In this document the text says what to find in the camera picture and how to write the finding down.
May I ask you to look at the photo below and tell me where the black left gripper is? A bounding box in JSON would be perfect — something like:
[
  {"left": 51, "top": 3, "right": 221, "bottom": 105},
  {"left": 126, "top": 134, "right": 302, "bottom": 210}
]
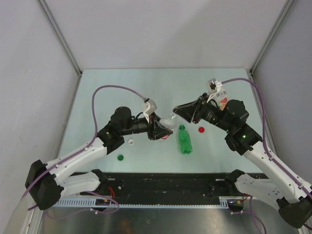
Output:
[{"left": 120, "top": 112, "right": 172, "bottom": 140}]

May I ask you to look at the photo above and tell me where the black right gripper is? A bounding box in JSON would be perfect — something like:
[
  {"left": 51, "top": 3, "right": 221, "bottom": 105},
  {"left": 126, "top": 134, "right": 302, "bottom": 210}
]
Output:
[{"left": 174, "top": 93, "right": 234, "bottom": 133}]

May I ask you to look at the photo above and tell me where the clear bottle red label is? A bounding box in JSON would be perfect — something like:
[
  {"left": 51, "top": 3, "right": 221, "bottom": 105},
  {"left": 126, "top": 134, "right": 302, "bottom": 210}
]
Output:
[{"left": 159, "top": 113, "right": 178, "bottom": 139}]

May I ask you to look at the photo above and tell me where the red bottle cap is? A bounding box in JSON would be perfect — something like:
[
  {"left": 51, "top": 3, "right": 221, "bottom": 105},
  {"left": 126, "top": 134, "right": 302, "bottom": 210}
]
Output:
[{"left": 198, "top": 127, "right": 205, "bottom": 133}]

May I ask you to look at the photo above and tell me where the green plastic bottle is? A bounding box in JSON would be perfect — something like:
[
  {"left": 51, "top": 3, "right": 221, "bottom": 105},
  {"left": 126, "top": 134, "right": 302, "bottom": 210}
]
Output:
[{"left": 178, "top": 125, "right": 193, "bottom": 155}]

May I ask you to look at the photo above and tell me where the green bottle cap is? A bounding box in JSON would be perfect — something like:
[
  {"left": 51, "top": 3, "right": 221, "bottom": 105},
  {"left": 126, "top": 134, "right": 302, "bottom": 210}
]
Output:
[{"left": 117, "top": 155, "right": 124, "bottom": 161}]

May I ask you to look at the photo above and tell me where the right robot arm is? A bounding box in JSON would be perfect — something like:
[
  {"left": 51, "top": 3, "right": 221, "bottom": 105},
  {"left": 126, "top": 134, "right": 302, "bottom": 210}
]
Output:
[{"left": 173, "top": 93, "right": 312, "bottom": 229}]

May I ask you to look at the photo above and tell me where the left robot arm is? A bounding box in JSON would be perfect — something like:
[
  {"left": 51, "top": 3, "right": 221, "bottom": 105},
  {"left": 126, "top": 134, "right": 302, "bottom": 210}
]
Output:
[{"left": 25, "top": 107, "right": 175, "bottom": 210}]

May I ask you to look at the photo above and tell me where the fruit tea bottle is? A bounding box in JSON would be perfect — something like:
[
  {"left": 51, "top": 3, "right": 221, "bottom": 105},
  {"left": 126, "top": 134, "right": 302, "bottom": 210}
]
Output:
[{"left": 214, "top": 89, "right": 229, "bottom": 110}]

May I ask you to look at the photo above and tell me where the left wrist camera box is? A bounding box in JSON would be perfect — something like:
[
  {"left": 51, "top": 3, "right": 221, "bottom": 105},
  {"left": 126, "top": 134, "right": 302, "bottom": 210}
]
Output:
[{"left": 142, "top": 98, "right": 157, "bottom": 121}]

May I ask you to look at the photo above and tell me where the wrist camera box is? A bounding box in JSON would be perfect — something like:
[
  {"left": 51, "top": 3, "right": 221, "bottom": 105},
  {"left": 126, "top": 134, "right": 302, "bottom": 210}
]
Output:
[
  {"left": 142, "top": 98, "right": 157, "bottom": 121},
  {"left": 207, "top": 78, "right": 222, "bottom": 102}
]

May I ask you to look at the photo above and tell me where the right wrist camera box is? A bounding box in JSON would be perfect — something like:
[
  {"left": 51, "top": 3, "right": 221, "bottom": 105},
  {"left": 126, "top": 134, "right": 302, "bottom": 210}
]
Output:
[{"left": 207, "top": 78, "right": 222, "bottom": 102}]

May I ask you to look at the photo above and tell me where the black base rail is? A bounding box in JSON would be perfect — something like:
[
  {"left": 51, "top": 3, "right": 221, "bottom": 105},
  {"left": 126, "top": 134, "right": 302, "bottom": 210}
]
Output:
[{"left": 80, "top": 172, "right": 266, "bottom": 205}]

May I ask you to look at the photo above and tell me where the white slotted cable duct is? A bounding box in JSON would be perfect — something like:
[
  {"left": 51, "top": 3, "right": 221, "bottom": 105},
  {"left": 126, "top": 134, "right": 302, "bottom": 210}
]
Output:
[{"left": 54, "top": 196, "right": 247, "bottom": 209}]

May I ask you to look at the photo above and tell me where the right aluminium frame post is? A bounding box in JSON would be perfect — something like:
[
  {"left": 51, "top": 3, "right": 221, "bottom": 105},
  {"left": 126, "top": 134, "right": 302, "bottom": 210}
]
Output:
[{"left": 249, "top": 0, "right": 297, "bottom": 76}]

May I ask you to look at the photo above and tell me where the aluminium frame post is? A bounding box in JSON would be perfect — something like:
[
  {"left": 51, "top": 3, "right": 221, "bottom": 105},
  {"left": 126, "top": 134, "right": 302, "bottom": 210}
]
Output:
[
  {"left": 249, "top": 0, "right": 297, "bottom": 76},
  {"left": 36, "top": 0, "right": 82, "bottom": 75}
]

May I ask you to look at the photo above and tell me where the left aluminium frame post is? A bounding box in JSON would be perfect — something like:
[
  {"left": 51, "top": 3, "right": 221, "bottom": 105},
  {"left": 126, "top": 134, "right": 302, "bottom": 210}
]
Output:
[{"left": 36, "top": 0, "right": 82, "bottom": 75}]

